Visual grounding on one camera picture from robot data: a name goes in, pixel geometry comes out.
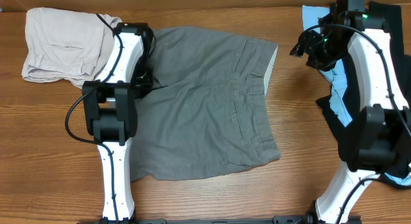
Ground grey shorts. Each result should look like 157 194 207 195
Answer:
130 26 281 180

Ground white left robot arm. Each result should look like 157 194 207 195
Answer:
82 22 154 223

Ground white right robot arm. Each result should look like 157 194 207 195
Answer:
290 0 410 223

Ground light blue garment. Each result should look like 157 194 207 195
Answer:
301 4 411 187

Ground beige folded shorts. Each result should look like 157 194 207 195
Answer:
22 7 122 88

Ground black garment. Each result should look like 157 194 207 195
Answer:
316 1 411 190

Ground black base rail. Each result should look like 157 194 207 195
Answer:
121 216 305 224

